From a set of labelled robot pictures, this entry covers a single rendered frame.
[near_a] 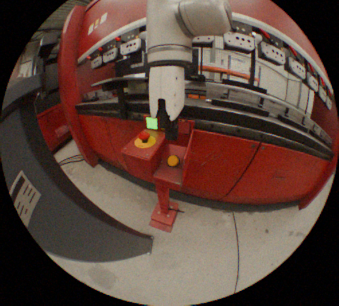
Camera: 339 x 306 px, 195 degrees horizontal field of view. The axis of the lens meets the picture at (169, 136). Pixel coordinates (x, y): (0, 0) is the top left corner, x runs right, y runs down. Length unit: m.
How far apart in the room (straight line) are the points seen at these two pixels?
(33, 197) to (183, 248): 0.93
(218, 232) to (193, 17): 1.13
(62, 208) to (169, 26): 0.29
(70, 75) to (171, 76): 1.27
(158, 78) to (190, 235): 0.99
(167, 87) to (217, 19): 0.13
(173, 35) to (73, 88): 1.26
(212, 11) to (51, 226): 0.32
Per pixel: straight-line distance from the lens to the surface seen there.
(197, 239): 0.98
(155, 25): 0.20
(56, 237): 0.19
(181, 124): 0.35
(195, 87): 0.79
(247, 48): 0.58
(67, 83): 1.34
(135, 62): 0.70
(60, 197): 0.16
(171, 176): 0.32
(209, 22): 0.17
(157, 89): 0.17
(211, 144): 0.48
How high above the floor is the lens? 0.96
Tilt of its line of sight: 31 degrees down
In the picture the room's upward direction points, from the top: straight up
